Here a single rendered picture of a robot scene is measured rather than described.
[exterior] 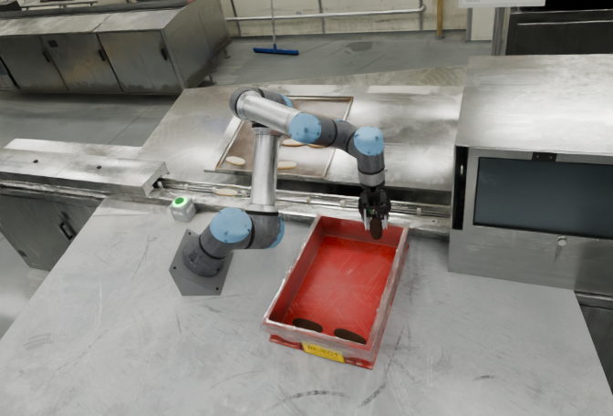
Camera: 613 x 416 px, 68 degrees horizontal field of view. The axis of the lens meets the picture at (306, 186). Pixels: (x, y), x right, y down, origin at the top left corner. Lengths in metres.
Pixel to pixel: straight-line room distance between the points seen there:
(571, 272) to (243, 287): 0.99
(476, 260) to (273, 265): 0.66
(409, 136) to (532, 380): 1.00
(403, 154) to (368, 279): 0.57
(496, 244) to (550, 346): 0.29
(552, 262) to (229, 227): 0.94
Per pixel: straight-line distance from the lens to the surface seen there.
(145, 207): 2.07
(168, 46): 4.43
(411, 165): 1.79
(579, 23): 3.10
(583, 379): 1.39
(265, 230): 1.52
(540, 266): 1.47
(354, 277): 1.51
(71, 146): 2.83
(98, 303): 1.77
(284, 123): 1.24
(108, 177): 2.19
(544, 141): 1.23
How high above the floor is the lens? 1.98
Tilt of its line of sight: 38 degrees down
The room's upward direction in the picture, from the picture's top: 12 degrees counter-clockwise
